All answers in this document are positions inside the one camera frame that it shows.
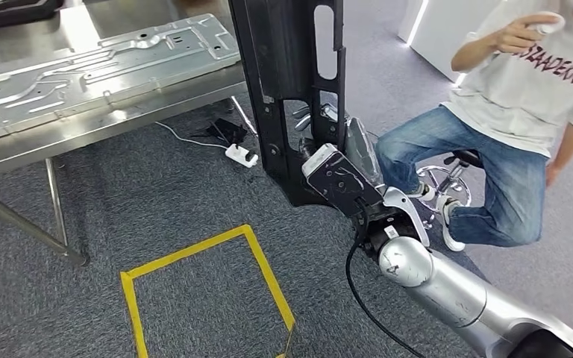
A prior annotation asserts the black power adapter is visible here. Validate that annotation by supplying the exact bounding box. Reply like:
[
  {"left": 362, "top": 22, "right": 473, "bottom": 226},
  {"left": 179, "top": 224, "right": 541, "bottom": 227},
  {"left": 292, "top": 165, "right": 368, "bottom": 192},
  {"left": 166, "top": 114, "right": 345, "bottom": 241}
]
[{"left": 190, "top": 117, "right": 249, "bottom": 147}]

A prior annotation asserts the stamped sheet metal panel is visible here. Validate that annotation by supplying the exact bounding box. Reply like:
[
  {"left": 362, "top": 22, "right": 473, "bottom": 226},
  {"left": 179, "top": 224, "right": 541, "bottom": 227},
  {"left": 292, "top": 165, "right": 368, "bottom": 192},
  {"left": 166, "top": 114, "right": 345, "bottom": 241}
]
[{"left": 0, "top": 13, "right": 242, "bottom": 142}]

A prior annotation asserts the person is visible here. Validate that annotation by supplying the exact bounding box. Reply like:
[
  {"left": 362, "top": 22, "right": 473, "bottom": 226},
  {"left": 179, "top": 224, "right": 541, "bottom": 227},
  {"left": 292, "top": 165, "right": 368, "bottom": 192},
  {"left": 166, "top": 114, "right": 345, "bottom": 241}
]
[{"left": 375, "top": 0, "right": 573, "bottom": 253}]

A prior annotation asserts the chrome stool with black seat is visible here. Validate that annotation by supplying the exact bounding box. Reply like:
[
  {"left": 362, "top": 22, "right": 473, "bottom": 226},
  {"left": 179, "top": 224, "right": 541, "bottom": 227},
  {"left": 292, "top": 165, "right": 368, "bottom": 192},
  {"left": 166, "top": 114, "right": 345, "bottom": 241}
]
[{"left": 416, "top": 149, "right": 486, "bottom": 214}]

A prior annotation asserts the black foam case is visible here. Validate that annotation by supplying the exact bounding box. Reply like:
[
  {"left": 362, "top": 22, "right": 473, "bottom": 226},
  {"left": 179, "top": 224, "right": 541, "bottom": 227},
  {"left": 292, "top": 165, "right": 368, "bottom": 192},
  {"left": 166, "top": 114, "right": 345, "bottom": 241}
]
[{"left": 0, "top": 0, "right": 65, "bottom": 29}]

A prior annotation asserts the stainless steel workbench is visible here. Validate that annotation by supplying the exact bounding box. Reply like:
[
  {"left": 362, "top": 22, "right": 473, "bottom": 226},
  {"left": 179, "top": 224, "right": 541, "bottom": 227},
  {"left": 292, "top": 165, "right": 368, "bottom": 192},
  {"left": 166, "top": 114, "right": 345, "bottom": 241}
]
[{"left": 0, "top": 0, "right": 259, "bottom": 268}]

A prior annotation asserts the black plastic frame part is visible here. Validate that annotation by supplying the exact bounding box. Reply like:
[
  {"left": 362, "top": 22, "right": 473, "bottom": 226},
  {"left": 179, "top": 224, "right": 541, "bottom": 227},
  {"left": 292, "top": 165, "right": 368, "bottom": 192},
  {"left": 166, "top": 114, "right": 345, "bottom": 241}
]
[{"left": 228, "top": 0, "right": 349, "bottom": 207}]

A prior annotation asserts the white power strip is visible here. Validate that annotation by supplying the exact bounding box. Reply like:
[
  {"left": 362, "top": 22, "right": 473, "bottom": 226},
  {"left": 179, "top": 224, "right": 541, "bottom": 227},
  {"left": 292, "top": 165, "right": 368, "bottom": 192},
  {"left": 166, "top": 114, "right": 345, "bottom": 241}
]
[{"left": 224, "top": 143, "right": 260, "bottom": 169}]

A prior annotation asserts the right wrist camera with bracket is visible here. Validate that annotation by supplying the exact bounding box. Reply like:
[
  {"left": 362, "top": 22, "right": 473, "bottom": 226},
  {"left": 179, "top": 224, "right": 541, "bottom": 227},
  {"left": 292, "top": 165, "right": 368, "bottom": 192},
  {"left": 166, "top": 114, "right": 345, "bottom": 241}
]
[{"left": 301, "top": 143, "right": 385, "bottom": 219}]

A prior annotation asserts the white power strip cable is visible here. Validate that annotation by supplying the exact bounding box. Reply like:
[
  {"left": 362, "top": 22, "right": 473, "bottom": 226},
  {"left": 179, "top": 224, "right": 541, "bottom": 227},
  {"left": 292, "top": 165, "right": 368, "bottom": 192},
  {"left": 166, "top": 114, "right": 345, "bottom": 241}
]
[{"left": 155, "top": 121, "right": 231, "bottom": 150}]

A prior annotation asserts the person's right hand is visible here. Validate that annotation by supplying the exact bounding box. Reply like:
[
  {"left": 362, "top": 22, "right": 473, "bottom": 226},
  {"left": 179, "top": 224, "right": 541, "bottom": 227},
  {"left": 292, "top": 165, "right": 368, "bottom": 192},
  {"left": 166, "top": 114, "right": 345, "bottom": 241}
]
[{"left": 491, "top": 12, "right": 562, "bottom": 54}]

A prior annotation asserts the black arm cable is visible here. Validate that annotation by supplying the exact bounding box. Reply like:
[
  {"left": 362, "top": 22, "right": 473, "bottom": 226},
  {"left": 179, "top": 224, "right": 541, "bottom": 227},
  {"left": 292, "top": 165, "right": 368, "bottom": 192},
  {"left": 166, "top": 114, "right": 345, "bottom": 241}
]
[{"left": 345, "top": 236, "right": 426, "bottom": 358}]

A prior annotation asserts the yellow floor tape marking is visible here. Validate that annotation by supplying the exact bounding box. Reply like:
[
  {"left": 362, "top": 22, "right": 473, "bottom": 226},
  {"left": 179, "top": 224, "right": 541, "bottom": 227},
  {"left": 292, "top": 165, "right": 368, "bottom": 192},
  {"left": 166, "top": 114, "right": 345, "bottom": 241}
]
[{"left": 119, "top": 223, "right": 298, "bottom": 358}]

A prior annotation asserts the small white object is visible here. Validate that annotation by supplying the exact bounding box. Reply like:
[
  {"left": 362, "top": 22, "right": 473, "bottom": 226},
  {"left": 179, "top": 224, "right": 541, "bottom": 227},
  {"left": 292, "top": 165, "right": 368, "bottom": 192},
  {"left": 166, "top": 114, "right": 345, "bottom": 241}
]
[{"left": 533, "top": 10, "right": 567, "bottom": 37}]

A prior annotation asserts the white cabinet with light strip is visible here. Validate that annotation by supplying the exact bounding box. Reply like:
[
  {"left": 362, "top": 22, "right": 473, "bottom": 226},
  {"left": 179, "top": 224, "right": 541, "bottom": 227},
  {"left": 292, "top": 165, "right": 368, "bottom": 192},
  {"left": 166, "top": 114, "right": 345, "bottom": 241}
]
[{"left": 397, "top": 0, "right": 502, "bottom": 84}]

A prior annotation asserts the person's left hand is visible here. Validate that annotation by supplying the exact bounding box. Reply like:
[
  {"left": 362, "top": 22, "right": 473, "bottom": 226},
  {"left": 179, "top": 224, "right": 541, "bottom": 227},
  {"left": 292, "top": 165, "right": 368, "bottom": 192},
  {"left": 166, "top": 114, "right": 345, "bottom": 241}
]
[{"left": 545, "top": 162, "right": 563, "bottom": 189}]

